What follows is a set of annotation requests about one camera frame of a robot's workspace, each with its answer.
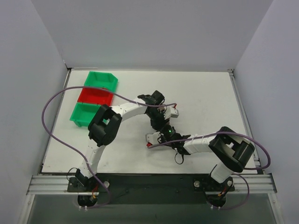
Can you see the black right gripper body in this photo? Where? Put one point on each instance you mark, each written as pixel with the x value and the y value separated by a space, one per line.
pixel 163 135

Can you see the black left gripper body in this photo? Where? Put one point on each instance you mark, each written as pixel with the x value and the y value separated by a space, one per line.
pixel 158 120

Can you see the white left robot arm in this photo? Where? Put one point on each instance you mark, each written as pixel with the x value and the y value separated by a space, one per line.
pixel 105 126

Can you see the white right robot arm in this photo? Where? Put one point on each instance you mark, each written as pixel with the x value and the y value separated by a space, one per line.
pixel 233 151

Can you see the red plastic bin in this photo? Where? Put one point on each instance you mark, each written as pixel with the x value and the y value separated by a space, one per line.
pixel 95 96

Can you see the green plastic bin far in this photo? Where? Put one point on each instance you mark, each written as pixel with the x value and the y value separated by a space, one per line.
pixel 102 80

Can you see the green plastic bin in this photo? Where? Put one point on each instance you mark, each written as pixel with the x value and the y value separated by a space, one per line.
pixel 83 114
pixel 102 80

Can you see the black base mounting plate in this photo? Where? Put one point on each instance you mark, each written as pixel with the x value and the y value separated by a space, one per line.
pixel 158 189

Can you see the green plastic bin near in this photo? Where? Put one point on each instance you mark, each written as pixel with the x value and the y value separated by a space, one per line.
pixel 83 114

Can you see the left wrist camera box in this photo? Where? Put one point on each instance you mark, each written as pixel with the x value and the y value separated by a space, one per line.
pixel 174 112

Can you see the aluminium front frame rail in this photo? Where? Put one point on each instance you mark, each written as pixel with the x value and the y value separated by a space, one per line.
pixel 58 184

